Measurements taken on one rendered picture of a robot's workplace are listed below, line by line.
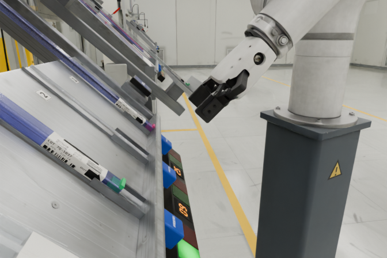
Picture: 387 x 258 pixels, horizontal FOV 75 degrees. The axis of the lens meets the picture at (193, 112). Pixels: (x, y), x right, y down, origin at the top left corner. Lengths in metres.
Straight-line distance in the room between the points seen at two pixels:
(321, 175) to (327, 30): 0.32
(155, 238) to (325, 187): 0.53
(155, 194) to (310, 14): 0.36
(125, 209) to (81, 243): 0.07
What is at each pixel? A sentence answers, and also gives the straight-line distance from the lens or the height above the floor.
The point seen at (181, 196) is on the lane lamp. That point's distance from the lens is 0.40.
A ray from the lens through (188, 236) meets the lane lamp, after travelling 0.34.
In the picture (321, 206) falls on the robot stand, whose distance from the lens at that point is 0.72.
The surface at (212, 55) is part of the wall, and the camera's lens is 8.13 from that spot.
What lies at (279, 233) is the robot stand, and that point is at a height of 0.38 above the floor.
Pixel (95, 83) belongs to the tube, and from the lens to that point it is 0.45.
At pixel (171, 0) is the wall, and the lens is 8.01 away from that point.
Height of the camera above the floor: 0.89
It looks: 16 degrees down
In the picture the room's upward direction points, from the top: straight up
